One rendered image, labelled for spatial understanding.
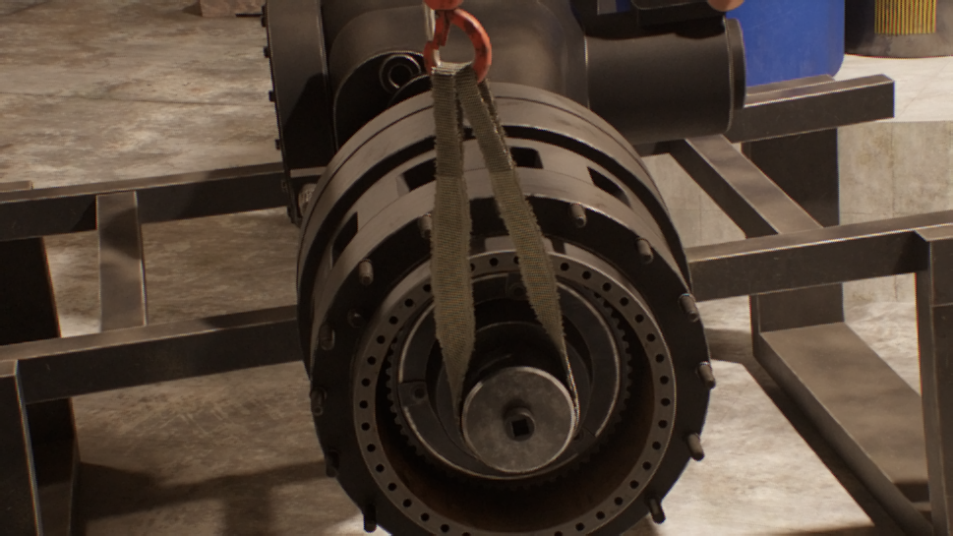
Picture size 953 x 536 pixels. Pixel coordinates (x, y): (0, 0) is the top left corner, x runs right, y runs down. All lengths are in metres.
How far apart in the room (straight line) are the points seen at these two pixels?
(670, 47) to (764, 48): 1.39
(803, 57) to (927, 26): 0.35
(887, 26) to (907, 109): 0.48
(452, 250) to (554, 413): 0.24
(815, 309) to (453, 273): 2.50
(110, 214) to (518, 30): 1.09
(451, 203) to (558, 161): 0.33
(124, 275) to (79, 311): 1.81
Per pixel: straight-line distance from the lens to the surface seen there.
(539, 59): 3.72
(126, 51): 8.83
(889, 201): 5.42
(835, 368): 4.91
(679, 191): 5.55
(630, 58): 4.19
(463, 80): 2.60
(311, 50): 4.10
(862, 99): 4.94
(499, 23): 3.91
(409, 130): 3.09
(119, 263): 4.28
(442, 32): 2.60
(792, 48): 5.61
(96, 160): 7.39
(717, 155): 4.55
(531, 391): 2.74
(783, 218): 4.14
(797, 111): 4.91
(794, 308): 5.12
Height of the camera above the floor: 1.92
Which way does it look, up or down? 19 degrees down
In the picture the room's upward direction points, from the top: 6 degrees counter-clockwise
